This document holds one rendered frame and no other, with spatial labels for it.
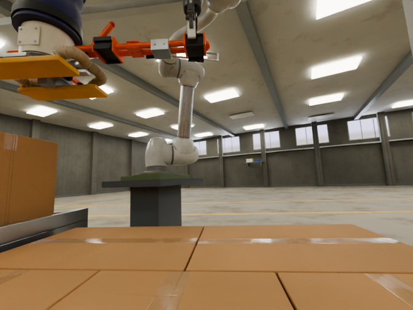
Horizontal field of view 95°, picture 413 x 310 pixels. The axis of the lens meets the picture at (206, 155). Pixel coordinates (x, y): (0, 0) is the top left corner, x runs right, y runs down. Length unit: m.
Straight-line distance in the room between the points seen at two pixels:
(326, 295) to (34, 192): 1.07
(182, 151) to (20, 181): 0.86
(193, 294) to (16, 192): 0.84
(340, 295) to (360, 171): 13.36
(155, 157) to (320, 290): 1.15
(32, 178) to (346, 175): 13.47
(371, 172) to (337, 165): 1.61
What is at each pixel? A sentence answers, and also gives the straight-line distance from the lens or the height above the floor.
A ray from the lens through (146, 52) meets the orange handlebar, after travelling 0.91.
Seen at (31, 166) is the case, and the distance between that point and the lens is 1.11.
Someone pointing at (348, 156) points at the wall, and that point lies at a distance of 13.71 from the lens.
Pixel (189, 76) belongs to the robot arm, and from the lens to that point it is 1.42.
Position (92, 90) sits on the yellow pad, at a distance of 0.99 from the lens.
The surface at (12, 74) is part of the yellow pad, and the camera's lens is 1.01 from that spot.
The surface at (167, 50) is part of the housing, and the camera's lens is 0.85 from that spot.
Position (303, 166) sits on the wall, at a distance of 13.48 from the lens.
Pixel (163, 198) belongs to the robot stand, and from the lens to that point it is 1.29.
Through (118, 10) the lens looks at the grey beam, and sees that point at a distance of 3.52.
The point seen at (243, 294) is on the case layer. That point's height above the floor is 0.54.
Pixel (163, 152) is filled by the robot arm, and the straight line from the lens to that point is 1.37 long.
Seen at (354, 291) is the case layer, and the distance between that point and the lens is 0.48.
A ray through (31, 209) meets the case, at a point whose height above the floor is 0.64.
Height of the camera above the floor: 0.75
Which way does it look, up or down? 7 degrees up
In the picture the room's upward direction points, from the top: 2 degrees counter-clockwise
